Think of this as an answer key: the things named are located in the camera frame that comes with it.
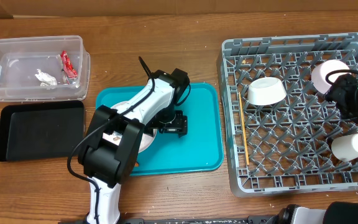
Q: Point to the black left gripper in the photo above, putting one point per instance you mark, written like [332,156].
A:
[179,124]

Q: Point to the wooden chopstick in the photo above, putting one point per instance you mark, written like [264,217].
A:
[243,128]

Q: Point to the white bowl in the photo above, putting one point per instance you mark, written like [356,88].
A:
[266,91]

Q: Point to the red snack wrapper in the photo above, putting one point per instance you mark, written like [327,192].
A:
[69,74]

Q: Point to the foil ball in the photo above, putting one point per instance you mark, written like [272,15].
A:
[45,79]

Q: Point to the pink small bowl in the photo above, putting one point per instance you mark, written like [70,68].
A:
[319,73]

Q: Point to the white paper cup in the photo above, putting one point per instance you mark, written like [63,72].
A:
[345,148]

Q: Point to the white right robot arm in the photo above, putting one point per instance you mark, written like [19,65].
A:
[344,92]

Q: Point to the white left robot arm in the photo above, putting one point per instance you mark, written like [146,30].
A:
[106,156]

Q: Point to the pink plate with food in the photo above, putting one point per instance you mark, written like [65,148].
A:
[146,143]

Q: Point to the teal serving tray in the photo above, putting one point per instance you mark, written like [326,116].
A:
[200,150]

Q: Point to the grey dish rack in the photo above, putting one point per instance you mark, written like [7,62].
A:
[289,142]

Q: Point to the black tray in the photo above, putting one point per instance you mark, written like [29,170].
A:
[40,130]

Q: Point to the clear plastic bin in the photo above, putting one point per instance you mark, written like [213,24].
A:
[21,57]

